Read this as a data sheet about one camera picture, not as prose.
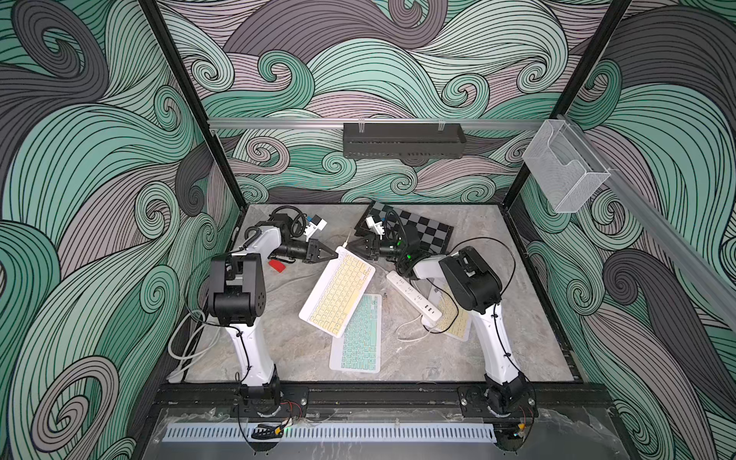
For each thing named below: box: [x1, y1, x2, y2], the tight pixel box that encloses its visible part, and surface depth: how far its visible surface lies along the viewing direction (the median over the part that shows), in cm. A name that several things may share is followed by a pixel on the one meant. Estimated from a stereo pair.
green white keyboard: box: [329, 294, 382, 373], surface depth 85 cm
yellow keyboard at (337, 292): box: [299, 245, 376, 339], surface depth 85 cm
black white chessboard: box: [353, 200, 455, 253], surface depth 109 cm
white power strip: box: [385, 270, 442, 322], surface depth 92 cm
